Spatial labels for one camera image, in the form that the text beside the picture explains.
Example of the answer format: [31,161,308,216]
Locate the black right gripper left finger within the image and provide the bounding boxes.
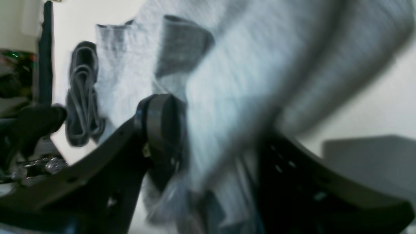
[1,94,186,234]

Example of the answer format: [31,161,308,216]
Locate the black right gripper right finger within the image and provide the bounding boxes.
[257,132,415,234]

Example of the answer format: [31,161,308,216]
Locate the grey T-shirt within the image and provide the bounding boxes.
[95,0,415,234]

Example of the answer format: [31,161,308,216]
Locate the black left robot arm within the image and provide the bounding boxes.
[0,105,67,184]

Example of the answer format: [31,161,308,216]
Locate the black coiled cable bundle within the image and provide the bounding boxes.
[64,41,106,147]

